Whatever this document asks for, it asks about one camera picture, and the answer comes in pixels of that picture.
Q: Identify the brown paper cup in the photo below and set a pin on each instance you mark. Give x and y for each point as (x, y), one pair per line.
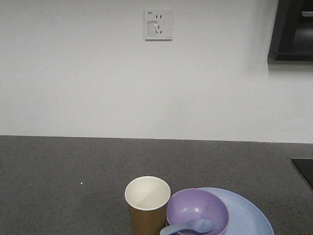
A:
(147, 198)

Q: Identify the purple plastic bowl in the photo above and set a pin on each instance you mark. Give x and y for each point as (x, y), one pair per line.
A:
(191, 204)

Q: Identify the light blue plastic spoon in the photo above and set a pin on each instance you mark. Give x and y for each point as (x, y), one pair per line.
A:
(200, 226)

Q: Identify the light blue plastic plate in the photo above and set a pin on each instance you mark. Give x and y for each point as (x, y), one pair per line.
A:
(244, 218)

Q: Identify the black range hood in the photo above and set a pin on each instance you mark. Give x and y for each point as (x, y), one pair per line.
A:
(292, 36)

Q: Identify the black induction cooktop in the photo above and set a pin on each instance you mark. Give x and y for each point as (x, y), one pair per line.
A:
(305, 167)

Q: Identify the white wall power socket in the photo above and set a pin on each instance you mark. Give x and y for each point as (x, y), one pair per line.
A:
(158, 24)

